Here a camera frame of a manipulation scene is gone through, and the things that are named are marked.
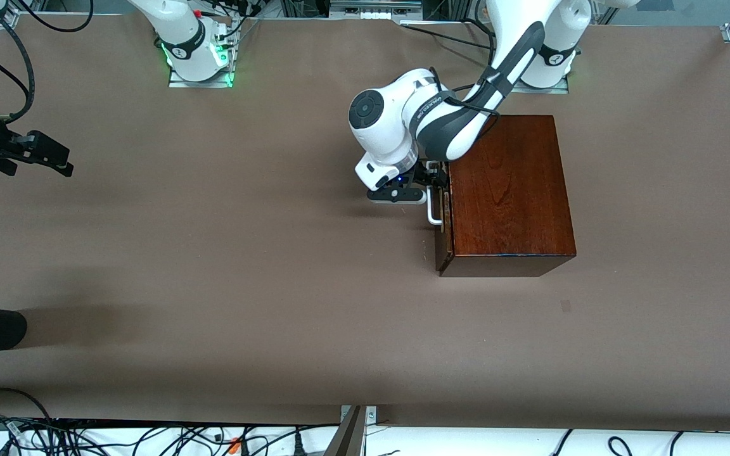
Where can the light wooden drawer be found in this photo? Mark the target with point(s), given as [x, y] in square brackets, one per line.
[443, 244]

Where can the dark brown wooden cabinet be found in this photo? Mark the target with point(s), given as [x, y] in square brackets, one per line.
[511, 190]

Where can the aluminium frame beam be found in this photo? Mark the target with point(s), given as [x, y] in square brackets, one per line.
[346, 437]

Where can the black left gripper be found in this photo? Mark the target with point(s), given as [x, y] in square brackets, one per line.
[431, 174]

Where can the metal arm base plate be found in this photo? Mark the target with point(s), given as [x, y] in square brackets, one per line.
[542, 90]
[200, 83]

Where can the grey network switch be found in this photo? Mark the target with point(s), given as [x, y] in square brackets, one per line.
[374, 9]

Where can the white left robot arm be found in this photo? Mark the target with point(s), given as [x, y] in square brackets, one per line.
[390, 126]

